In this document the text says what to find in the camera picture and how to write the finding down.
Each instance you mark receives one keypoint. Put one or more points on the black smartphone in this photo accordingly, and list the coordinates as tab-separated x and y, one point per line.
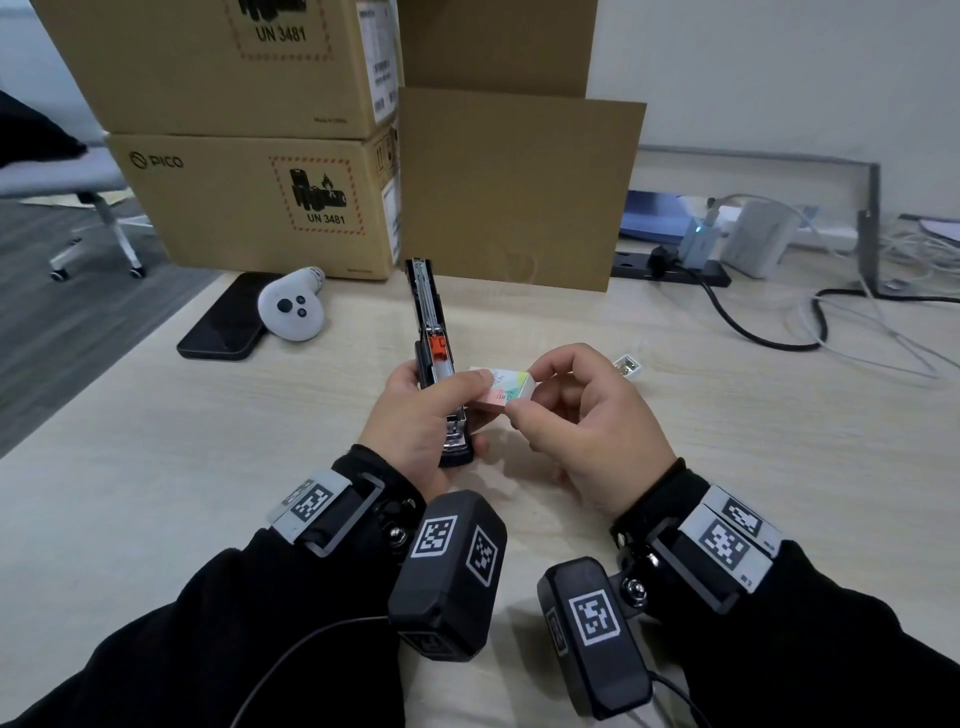
225	322

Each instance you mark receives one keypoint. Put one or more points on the light blue charger plug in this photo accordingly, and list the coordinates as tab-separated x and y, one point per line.
697	240

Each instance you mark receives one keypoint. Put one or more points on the wristband with marker tags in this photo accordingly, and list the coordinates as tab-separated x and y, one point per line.
319	510
724	544

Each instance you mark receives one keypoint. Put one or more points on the person's left thumb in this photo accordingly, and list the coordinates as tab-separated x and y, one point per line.
459	390

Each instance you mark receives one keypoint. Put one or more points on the right wristband with marker tags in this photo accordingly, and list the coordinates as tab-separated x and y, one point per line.
724	544

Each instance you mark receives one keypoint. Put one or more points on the blue flat object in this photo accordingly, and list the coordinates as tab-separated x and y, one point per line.
652	217

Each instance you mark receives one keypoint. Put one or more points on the pastel staple box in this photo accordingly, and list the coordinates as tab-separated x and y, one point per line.
510	386

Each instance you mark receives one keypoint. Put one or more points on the white paper sheet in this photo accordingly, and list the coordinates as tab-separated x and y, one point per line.
943	229

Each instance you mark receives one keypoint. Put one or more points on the grey office chair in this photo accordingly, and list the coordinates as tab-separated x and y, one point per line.
67	172

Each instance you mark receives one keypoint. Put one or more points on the person's right thumb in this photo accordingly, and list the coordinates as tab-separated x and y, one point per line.
536	421

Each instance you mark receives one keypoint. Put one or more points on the white handheld controller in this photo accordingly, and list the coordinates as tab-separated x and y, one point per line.
291	307

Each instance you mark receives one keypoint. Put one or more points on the plain cardboard sheet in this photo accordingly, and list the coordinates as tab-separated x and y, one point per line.
517	187

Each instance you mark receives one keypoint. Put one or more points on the left wristband with marker tags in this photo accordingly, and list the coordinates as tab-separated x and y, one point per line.
319	510

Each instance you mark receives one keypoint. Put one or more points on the cardboard box with logo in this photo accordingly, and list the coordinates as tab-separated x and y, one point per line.
225	210

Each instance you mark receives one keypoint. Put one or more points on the person's left forearm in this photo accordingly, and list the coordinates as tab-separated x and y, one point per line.
247	622

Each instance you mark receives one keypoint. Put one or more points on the person's right forearm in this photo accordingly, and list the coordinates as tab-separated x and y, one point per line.
795	637

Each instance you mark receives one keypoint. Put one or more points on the tall plain cardboard panel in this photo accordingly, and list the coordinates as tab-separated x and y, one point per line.
495	45

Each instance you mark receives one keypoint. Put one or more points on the white power adapter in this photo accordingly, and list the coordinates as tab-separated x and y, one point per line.
759	238

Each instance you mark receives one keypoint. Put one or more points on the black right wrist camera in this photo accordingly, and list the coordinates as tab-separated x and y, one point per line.
596	637

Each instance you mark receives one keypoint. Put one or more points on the black power strip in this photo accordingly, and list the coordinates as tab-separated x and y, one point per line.
637	266

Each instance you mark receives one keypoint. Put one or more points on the grey metal desk frame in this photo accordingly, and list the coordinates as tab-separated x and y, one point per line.
868	225

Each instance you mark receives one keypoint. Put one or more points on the person's right hand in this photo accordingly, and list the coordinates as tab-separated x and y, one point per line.
600	435

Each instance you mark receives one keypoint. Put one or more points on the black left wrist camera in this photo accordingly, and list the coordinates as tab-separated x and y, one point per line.
450	577

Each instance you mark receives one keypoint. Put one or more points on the cardboard box with hazard label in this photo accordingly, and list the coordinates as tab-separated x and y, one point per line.
187	67

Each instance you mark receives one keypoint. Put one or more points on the person's left hand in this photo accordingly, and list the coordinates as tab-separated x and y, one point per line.
405	435

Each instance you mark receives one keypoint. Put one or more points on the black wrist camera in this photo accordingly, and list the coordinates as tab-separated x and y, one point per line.
450	577
596	637

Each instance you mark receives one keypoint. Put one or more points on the black stapler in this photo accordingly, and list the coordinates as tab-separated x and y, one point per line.
429	315

